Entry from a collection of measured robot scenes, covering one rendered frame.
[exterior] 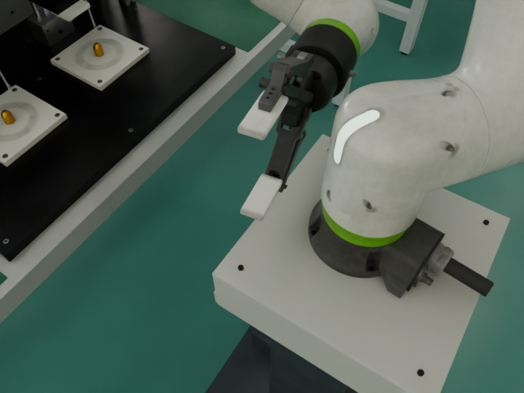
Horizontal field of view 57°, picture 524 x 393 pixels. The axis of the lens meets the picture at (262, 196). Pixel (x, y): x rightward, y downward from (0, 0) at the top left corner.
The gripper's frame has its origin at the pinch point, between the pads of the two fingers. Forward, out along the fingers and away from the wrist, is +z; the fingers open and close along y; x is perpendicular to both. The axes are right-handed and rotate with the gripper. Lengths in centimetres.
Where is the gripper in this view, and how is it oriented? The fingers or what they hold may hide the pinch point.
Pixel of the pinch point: (254, 172)
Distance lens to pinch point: 56.0
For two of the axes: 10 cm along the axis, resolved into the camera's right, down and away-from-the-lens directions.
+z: -3.9, 7.0, -6.0
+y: 0.1, -6.5, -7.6
